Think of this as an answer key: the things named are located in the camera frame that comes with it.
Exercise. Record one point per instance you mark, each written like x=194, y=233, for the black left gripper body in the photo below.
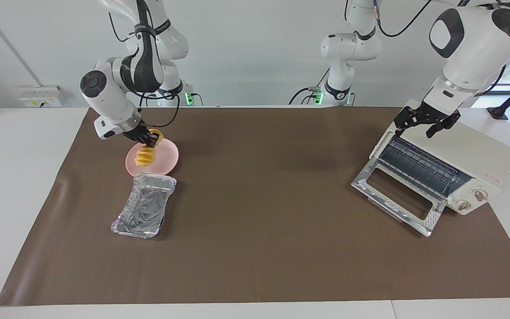
x=434, y=113

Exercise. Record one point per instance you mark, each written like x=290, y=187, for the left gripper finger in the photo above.
x=445, y=124
x=407, y=117

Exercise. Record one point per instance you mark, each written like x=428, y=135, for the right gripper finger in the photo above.
x=156, y=135
x=150, y=142

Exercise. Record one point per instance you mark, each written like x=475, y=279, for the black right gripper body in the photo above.
x=137, y=133

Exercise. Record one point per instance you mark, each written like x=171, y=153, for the sliced yellow bread loaf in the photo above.
x=145, y=157

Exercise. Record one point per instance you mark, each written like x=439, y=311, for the aluminium foil tray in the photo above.
x=144, y=208

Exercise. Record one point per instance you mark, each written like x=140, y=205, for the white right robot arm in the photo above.
x=104, y=95

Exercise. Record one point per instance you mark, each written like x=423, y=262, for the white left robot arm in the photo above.
x=472, y=44

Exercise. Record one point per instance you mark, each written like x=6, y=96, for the white toaster oven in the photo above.
x=481, y=150

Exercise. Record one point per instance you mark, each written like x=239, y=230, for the cream oven knob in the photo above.
x=480, y=195
x=463, y=205

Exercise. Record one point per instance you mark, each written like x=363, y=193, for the pink round plate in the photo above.
x=166, y=155

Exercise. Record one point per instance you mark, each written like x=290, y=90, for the brown table mat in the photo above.
x=259, y=248

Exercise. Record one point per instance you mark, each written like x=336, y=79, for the glass oven door metal frame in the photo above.
x=432, y=219

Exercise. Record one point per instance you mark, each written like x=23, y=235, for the white wall socket box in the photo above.
x=40, y=96

